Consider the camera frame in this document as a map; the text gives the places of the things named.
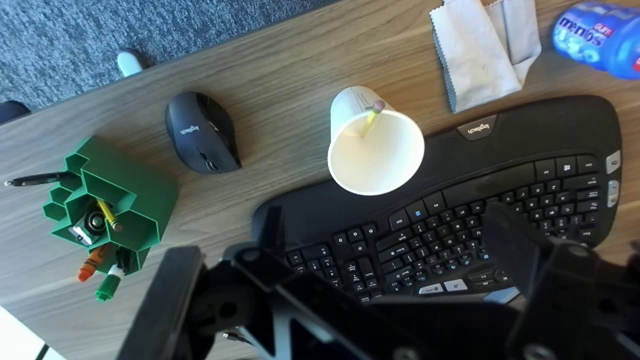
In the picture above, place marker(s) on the silver tipped item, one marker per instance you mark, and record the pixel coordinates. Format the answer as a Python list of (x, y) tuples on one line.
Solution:
[(80, 233)]

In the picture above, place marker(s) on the green honeycomb pen holder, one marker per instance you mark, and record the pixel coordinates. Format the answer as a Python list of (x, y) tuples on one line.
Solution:
[(132, 180)]

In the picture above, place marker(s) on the blue gum container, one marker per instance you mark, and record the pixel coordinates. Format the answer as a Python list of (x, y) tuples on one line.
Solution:
[(600, 40)]

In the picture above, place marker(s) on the green capped marker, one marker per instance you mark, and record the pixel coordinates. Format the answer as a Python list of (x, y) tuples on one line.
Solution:
[(109, 282)]

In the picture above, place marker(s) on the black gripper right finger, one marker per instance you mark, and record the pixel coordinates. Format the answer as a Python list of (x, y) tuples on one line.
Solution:
[(512, 252)]

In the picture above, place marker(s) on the black round capped item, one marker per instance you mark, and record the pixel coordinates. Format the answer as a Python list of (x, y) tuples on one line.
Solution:
[(95, 220)]

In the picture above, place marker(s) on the white desk foot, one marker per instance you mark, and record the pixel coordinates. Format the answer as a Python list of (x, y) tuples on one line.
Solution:
[(128, 65)]

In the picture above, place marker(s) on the dark grey computer mouse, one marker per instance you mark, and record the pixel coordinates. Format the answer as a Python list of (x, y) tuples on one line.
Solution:
[(200, 132)]

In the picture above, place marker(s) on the large white paper packet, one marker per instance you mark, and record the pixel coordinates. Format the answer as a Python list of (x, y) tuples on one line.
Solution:
[(473, 52)]

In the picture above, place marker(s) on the black pen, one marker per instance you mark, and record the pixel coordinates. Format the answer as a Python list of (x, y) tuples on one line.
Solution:
[(36, 178)]

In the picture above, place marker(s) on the long yellow pencil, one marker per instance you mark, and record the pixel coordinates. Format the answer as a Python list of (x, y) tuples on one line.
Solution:
[(370, 120)]

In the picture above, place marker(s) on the small white paper packet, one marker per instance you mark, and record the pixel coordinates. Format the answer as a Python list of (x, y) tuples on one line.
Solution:
[(522, 31)]

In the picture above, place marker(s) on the black computer keyboard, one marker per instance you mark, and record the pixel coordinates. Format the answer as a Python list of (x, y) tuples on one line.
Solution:
[(533, 142)]

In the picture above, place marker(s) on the dark desk edge bracket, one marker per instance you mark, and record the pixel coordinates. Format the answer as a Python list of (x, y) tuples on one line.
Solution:
[(12, 112)]

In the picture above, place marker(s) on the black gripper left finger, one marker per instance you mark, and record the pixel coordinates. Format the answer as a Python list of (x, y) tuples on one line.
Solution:
[(163, 307)]

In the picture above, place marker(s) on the white paper cup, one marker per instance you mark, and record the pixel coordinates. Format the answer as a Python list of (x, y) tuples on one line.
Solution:
[(381, 157)]

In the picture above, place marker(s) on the short yellow pencil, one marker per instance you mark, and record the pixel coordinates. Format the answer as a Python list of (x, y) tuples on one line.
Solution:
[(106, 214)]

